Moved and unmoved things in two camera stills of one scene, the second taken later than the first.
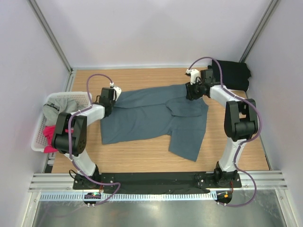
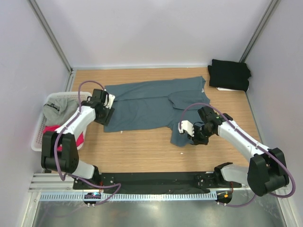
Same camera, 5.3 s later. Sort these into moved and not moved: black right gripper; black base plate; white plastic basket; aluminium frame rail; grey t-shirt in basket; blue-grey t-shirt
Moved: black right gripper; blue-grey t-shirt
Not moved: grey t-shirt in basket; white plastic basket; aluminium frame rail; black base plate
